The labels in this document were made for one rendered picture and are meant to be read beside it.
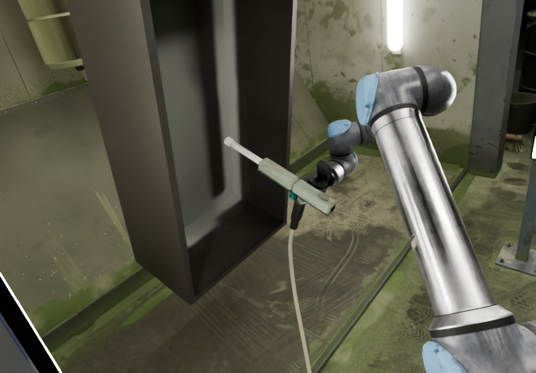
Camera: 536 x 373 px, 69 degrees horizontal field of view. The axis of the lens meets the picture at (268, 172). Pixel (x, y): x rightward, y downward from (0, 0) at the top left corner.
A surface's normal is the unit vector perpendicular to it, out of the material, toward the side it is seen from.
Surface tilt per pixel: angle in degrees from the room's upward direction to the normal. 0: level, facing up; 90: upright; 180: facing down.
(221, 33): 102
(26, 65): 90
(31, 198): 57
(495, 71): 90
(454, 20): 90
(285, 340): 0
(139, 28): 90
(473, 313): 9
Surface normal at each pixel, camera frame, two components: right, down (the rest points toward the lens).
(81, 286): 0.54, -0.32
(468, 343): -0.56, -0.22
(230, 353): -0.15, -0.88
